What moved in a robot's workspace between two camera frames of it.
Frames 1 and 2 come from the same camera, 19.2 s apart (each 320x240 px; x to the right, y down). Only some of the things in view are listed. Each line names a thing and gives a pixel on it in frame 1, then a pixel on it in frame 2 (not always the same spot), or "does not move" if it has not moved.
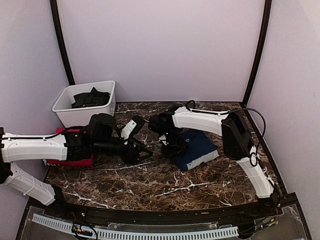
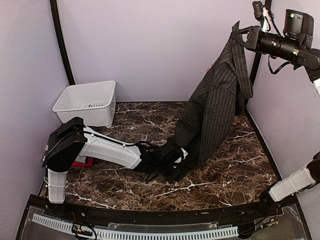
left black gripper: [133, 158] to [171, 177]
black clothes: [95, 97] to [220, 97]
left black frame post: [55, 12] does not move
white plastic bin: [78, 102] does not move
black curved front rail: [270, 203] does not move
